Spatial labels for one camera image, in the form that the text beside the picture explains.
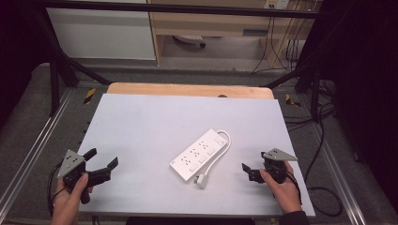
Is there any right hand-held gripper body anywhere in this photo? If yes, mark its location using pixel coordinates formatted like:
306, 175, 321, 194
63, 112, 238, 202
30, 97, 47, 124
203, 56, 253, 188
261, 147, 299, 185

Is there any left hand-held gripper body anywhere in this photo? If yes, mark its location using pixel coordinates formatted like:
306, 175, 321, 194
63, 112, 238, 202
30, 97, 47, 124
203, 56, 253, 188
56, 149, 95, 205

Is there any white power strip cable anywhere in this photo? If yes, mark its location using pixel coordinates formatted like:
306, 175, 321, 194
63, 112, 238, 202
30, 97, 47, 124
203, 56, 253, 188
201, 129, 233, 181

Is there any white plug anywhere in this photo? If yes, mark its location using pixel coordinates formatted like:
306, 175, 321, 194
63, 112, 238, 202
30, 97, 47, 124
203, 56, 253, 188
193, 173, 208, 190

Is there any white power strip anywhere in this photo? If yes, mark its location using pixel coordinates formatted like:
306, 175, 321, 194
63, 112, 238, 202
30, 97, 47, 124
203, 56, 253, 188
169, 127, 229, 183

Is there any person's right hand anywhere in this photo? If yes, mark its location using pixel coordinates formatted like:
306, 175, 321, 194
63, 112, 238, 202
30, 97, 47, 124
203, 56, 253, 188
259, 160, 303, 216

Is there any person's left hand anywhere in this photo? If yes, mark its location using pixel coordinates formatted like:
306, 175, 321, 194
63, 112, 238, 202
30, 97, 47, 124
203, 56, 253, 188
51, 172, 94, 221

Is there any person's right dark sleeve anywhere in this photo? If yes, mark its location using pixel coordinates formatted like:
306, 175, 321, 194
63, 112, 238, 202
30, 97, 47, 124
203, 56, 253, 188
279, 210, 312, 225

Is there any yellow black tape marker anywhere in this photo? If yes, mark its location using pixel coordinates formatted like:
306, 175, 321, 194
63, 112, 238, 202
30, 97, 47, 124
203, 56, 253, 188
83, 87, 97, 105
284, 93, 301, 108

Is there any person's dark clothing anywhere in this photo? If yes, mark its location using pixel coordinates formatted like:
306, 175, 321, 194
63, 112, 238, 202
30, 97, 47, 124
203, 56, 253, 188
125, 216, 256, 225

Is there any wooden table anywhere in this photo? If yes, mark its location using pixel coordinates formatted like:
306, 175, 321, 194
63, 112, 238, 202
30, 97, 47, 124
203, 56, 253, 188
106, 82, 276, 100

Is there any white cabinet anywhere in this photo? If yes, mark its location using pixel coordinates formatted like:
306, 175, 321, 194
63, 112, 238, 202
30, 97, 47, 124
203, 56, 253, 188
46, 7, 157, 61

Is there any dark curtain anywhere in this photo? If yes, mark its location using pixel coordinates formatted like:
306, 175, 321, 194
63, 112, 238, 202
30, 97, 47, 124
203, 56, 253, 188
317, 0, 398, 205
0, 0, 54, 128

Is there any grey power strip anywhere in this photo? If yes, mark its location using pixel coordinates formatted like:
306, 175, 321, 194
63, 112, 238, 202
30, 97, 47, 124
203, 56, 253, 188
173, 34, 207, 49

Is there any right hand-held gripper cable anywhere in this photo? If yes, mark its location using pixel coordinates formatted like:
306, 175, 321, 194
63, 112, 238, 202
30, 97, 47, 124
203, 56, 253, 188
284, 170, 303, 206

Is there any hand-held gripper cable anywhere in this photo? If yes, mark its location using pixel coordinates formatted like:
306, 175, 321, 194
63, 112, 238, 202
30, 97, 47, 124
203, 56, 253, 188
46, 161, 69, 218
284, 170, 303, 206

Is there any left hand-held gripper cable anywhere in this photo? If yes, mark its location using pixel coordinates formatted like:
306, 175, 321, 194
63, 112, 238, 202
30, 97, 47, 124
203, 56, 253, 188
46, 161, 69, 218

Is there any black floor cable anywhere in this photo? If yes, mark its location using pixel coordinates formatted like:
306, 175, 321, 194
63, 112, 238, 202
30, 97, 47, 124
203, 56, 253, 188
283, 102, 344, 218

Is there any aluminium floor rail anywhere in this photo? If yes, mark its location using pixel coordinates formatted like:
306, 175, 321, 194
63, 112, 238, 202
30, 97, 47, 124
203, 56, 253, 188
0, 88, 75, 214
308, 123, 368, 225

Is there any bundle of black hanging cables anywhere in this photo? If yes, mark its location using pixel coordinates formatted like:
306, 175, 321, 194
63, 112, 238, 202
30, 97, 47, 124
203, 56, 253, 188
251, 15, 311, 75

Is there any white wall socket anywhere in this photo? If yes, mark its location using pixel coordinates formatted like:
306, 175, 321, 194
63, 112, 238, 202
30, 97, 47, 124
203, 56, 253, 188
264, 0, 291, 10

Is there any black metal frame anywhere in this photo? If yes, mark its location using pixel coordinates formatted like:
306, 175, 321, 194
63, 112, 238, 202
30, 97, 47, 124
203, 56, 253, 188
31, 0, 328, 117

